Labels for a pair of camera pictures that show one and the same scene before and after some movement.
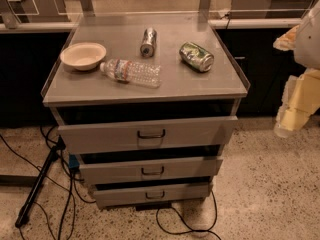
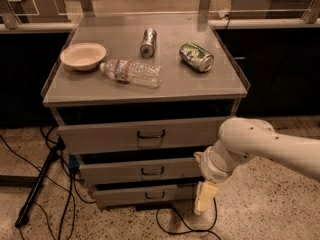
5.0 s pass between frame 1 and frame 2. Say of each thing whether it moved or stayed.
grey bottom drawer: stayed
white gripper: moved
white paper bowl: stayed
